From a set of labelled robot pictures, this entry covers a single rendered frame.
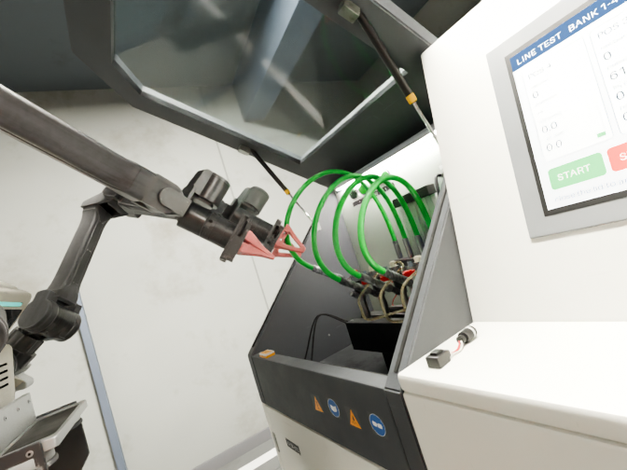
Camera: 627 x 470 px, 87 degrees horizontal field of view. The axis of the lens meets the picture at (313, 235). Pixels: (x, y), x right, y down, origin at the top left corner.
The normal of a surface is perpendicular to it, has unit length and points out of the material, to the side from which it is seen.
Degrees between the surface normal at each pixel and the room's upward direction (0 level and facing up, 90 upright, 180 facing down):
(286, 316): 90
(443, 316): 90
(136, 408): 90
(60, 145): 111
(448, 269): 90
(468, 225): 76
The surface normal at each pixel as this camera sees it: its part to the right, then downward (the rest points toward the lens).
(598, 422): -0.81, 0.22
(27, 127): 0.66, 0.11
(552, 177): -0.86, -0.01
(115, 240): 0.42, -0.20
